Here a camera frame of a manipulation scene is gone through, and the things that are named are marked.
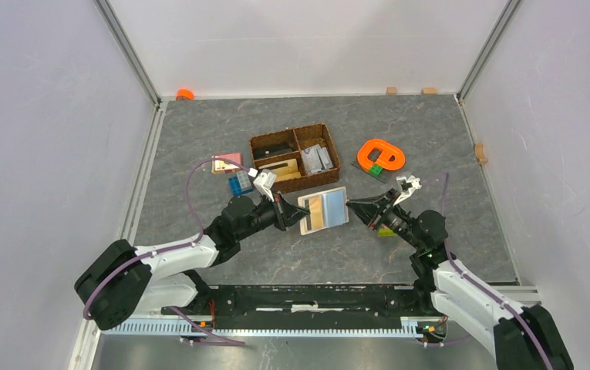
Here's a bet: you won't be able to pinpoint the yellow cards in basket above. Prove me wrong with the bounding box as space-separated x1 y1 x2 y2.
259 159 302 182

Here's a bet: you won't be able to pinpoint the curved wooden piece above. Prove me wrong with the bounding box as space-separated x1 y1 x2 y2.
474 143 488 166

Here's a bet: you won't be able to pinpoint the aluminium frame rail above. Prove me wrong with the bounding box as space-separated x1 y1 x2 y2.
82 284 548 338

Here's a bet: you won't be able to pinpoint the black cards in basket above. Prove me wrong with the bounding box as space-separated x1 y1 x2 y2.
252 143 294 160

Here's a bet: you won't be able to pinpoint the lime green toy brick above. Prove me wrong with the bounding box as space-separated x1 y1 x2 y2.
377 227 397 237

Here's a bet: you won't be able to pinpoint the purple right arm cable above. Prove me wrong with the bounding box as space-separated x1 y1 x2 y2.
416 172 555 370

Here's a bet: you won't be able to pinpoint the blue toy brick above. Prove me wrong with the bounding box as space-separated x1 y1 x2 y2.
228 176 254 197

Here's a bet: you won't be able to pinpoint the gold magnetic stripe card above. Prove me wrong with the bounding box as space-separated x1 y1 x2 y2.
304 196 324 232

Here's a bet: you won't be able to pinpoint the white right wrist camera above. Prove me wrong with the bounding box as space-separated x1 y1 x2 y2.
394 174 421 206

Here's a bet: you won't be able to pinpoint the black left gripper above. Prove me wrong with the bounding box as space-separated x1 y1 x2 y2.
236 188 310 241

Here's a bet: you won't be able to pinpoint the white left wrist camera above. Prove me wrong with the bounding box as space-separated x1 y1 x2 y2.
248 168 277 202

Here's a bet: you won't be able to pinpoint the playing card box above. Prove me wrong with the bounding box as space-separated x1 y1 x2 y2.
211 152 243 174

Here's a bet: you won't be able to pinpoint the grey toy brick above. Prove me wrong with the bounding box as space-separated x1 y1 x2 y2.
236 170 252 191

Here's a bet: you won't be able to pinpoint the brown woven divided basket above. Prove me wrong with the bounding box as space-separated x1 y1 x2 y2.
249 123 342 193

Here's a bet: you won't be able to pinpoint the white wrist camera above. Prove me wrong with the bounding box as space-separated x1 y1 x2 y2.
394 174 421 206
248 168 277 202

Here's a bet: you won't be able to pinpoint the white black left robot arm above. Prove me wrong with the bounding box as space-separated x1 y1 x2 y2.
74 193 309 331

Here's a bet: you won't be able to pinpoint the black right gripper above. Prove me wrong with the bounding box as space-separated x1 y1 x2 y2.
345 188 423 251

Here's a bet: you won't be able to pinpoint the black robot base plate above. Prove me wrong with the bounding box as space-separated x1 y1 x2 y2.
181 284 442 330

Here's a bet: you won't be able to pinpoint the orange round cap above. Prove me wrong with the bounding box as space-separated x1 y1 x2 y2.
175 89 194 101

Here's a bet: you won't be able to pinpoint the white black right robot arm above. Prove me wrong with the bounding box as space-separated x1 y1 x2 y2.
346 189 574 369

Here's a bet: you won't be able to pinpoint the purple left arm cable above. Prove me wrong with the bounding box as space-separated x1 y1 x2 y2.
82 156 255 348

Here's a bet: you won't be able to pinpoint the orange tape dispenser ring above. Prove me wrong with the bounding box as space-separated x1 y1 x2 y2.
356 139 407 173

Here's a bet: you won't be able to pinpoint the silver cards in basket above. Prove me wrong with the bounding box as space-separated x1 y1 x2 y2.
301 144 335 174

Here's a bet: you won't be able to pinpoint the beige leather card holder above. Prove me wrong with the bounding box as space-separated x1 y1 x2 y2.
297 187 349 235

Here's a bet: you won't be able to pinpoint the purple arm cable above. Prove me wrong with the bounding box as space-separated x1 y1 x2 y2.
416 172 555 370
82 156 255 348

